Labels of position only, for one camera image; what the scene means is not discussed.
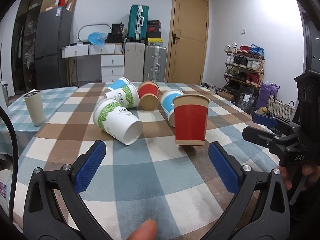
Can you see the black refrigerator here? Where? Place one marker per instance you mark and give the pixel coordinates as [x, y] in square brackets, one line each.
[52, 34]

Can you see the right hand on gripper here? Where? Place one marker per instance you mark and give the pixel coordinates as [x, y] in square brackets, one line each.
[310, 170]

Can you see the right blue-white paper cup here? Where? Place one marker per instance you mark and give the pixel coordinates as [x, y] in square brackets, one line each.
[167, 104]

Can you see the teal checked tablecloth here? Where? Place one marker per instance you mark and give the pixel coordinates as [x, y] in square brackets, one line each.
[25, 130]

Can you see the plaid tablecloth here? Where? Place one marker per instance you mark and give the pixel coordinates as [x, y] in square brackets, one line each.
[153, 178]

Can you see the left hand thumb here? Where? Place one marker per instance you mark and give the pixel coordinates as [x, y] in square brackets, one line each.
[146, 231]

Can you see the beige steel tumbler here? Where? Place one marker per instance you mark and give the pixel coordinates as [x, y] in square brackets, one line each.
[35, 108]

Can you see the stacked shoe boxes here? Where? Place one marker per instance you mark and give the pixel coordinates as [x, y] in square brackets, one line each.
[153, 33]

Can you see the blue plastic bag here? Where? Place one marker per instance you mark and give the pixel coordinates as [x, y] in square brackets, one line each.
[97, 38]

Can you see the finger of the black-blue right gripper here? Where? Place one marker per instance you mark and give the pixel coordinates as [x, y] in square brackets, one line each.
[259, 208]

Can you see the black-blue left gripper finger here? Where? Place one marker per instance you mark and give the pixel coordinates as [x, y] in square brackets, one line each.
[53, 207]

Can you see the lying red paper cup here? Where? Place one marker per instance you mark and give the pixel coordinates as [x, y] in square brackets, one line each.
[148, 92]

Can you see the rear blue-white paper cup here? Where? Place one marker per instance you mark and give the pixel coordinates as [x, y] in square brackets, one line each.
[119, 83]

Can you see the dark shelving unit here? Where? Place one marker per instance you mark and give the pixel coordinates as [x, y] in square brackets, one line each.
[23, 46]

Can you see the teal suitcase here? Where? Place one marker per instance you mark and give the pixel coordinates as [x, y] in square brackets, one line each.
[137, 25]

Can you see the black bag on desk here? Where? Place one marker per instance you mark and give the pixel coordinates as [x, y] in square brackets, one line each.
[116, 35]

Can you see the purple bag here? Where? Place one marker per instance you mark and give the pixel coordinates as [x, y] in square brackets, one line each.
[266, 90]

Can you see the white drawer cabinet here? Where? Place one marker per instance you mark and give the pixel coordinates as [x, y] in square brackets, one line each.
[112, 67]

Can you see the wooden door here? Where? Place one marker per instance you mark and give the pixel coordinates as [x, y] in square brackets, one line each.
[188, 39]

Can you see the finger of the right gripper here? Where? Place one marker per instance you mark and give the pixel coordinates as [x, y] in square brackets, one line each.
[277, 125]
[275, 144]

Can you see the beige suitcase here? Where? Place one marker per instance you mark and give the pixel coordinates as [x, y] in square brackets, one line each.
[134, 61]

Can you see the front green-white paper cup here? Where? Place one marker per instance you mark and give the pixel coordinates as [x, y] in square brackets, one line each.
[117, 121]

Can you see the white desk with drawers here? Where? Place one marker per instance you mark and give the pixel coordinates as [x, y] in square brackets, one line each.
[72, 52]

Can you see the silver suitcase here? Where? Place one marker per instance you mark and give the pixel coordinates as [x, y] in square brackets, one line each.
[155, 63]

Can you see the green-white paper cup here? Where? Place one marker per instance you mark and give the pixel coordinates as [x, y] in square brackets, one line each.
[127, 96]
[117, 121]

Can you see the rear green-white paper cup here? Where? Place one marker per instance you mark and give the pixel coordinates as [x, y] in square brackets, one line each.
[127, 96]

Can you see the woven patterned tote bag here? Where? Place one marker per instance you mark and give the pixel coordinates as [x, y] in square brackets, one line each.
[277, 108]

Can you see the wooden shoe rack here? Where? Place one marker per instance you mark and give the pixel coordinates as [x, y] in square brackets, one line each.
[244, 68]

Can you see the blue-white paper cup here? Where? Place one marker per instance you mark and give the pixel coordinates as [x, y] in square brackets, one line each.
[119, 83]
[167, 104]

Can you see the red paper cup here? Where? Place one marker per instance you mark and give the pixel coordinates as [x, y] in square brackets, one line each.
[148, 92]
[191, 113]

